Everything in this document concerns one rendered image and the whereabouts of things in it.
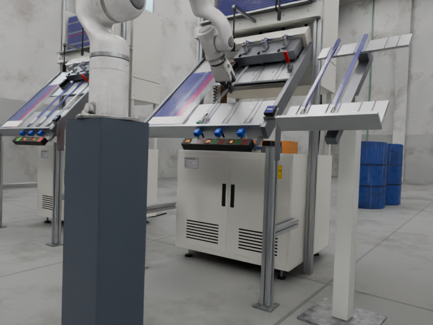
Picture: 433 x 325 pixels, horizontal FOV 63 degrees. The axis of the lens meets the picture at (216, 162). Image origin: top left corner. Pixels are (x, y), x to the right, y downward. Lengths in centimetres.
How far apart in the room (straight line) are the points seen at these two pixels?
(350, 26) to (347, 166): 1105
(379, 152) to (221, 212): 307
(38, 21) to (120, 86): 556
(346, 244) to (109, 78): 100
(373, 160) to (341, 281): 327
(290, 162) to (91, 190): 97
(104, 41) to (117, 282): 71
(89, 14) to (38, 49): 532
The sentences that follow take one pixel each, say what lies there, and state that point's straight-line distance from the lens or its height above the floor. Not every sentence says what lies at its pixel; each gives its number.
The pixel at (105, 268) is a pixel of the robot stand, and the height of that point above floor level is 27.
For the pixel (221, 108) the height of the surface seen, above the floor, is 82.
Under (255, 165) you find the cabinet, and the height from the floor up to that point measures 56.
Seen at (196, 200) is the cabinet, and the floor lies 34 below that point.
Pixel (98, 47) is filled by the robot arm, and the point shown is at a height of 91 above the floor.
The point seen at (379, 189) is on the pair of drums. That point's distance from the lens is 471.
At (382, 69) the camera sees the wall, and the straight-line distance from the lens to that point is 1173.
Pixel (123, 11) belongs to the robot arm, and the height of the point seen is 102.
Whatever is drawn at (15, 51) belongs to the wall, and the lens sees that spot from 638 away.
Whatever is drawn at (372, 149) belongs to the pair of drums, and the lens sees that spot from 463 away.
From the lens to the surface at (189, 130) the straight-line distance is 163.
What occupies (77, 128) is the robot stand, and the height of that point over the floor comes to 67.
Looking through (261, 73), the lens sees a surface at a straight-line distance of 186.
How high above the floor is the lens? 61
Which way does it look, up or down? 2 degrees down
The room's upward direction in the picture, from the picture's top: 2 degrees clockwise
